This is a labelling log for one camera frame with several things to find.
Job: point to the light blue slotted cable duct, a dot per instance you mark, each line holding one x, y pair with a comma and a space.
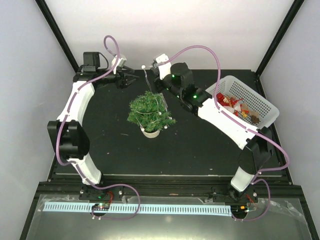
158, 209

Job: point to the red gift box ornament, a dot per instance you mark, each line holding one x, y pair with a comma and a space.
220, 98

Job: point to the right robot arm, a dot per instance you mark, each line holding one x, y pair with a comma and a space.
254, 142

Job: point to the left black frame post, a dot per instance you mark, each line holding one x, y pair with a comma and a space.
47, 14

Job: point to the right black frame post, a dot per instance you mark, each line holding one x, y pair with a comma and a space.
283, 28

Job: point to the brown pine cone ornament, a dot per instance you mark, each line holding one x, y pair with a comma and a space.
254, 119

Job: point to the black frame post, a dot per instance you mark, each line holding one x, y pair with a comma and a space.
47, 14
283, 28

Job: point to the small green christmas tree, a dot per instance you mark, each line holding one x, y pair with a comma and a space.
150, 113

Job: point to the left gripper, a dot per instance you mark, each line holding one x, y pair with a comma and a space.
122, 83

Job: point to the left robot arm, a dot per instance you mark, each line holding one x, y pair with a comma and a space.
68, 138

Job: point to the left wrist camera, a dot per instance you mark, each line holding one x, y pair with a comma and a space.
118, 63

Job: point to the small circuit board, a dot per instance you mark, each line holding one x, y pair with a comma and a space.
100, 207

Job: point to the white perforated plastic basket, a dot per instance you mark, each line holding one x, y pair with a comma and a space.
256, 104

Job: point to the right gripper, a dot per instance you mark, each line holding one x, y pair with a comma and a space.
157, 86

